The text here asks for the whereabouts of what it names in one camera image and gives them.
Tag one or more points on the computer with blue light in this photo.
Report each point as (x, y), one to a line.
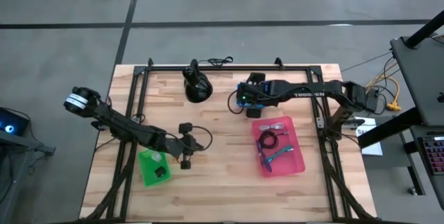
(10, 121)

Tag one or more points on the white paper sheet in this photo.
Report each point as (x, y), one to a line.
(373, 147)

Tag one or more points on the green plastic basket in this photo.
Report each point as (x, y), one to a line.
(149, 175)

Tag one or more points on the red plastic bin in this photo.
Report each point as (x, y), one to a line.
(291, 165)

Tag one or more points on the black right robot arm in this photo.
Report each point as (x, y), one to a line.
(312, 88)

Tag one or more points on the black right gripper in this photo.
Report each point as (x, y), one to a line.
(255, 95)

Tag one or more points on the grey metal stand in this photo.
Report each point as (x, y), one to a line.
(21, 140)

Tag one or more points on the backlit keyboard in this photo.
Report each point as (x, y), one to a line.
(433, 154)

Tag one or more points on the black keyboard desk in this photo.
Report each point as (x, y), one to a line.
(425, 182)

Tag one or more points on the black pole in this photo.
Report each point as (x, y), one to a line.
(423, 31)

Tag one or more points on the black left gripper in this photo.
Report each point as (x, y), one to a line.
(177, 145)

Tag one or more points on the black power adapter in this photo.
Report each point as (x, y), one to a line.
(374, 101)

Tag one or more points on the grey desk top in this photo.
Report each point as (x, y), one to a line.
(419, 75)

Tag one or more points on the black charger cube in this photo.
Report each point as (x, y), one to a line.
(160, 172)

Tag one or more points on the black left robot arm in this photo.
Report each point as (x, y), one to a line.
(118, 127)

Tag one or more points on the blue plastic basket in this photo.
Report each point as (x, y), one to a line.
(265, 86)

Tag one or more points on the black aluminium frame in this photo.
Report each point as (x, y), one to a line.
(225, 68)

